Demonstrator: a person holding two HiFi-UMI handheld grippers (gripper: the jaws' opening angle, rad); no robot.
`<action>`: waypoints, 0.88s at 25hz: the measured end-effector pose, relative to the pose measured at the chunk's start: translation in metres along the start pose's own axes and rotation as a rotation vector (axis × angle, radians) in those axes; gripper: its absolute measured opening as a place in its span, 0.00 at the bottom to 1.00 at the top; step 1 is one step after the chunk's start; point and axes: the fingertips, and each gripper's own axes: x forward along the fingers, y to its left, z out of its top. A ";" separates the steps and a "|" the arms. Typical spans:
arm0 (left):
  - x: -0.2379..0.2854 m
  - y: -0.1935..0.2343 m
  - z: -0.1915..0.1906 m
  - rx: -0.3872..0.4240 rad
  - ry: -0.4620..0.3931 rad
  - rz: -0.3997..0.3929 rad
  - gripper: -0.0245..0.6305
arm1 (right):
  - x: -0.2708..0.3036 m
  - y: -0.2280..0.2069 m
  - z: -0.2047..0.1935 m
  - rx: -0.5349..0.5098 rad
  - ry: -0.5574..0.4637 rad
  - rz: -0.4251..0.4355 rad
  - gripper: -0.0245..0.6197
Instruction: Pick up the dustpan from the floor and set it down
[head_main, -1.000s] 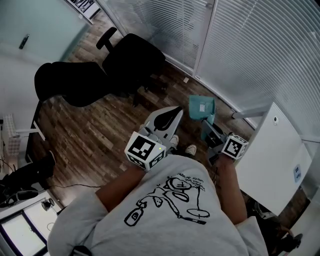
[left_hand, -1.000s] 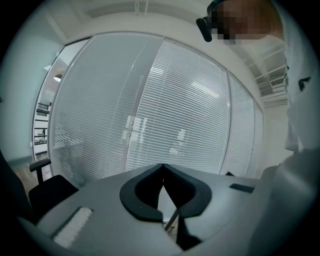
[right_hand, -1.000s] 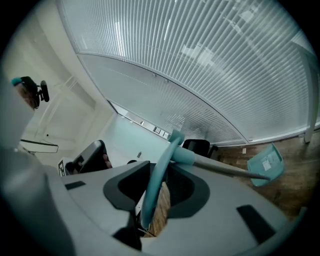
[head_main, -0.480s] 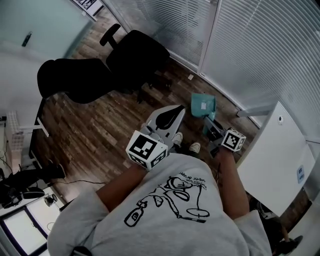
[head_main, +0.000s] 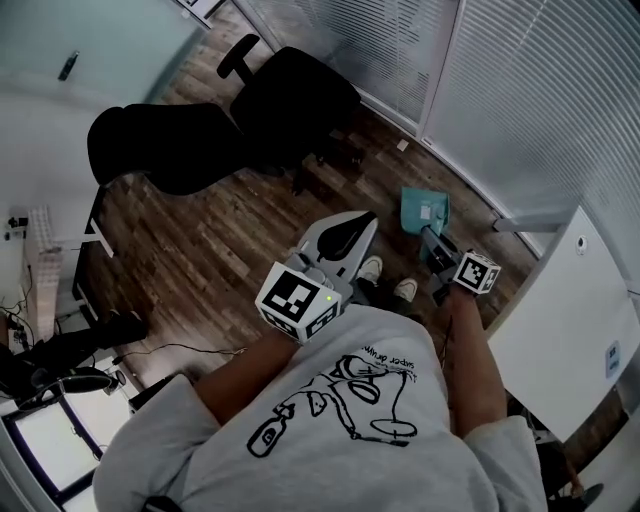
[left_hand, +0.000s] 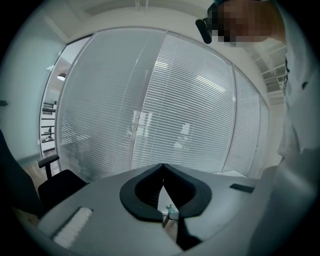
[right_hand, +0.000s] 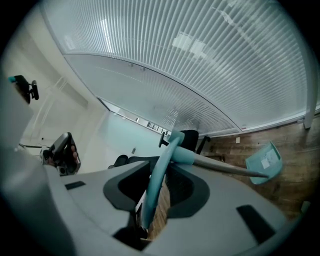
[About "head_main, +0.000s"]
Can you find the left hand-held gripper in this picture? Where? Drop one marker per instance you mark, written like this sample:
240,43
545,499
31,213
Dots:
287,300

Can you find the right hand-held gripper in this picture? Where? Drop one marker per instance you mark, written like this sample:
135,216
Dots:
475,272

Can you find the teal dustpan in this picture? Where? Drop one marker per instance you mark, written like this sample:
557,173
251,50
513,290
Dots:
417,210

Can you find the person's left forearm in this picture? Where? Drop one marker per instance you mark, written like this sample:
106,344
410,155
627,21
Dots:
245,380

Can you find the person's right forearm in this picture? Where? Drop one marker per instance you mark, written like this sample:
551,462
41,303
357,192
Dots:
475,370

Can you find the person's left white shoe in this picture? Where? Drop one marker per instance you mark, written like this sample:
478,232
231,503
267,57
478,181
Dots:
370,270

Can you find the person's white shoe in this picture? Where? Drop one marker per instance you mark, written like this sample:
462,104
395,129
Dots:
406,290
370,270

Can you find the person's right white shoe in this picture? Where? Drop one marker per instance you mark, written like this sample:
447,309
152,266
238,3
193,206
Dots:
406,290

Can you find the person's dark trousers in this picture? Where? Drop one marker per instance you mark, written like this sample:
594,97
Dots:
380,300

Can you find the white desk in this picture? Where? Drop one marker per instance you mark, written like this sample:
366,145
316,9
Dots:
117,415
565,330

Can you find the white window blind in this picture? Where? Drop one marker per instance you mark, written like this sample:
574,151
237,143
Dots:
550,110

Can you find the black office chair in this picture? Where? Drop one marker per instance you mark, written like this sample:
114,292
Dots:
360,45
165,145

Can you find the person's grey printed shirt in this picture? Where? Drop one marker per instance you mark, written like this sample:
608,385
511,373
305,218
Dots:
330,470

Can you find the white desk leg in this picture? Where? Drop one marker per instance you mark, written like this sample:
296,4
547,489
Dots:
100,240

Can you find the white railing panel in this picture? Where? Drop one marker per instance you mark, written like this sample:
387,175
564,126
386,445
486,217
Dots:
200,10

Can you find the black glossy headset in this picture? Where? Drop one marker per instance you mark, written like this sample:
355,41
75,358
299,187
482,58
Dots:
85,384

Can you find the white grid rack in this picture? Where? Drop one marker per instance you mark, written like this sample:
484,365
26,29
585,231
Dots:
45,270

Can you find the frosted glass door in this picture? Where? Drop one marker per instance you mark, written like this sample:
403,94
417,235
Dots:
90,40

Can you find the computer monitor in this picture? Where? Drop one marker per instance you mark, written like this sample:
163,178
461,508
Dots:
55,445

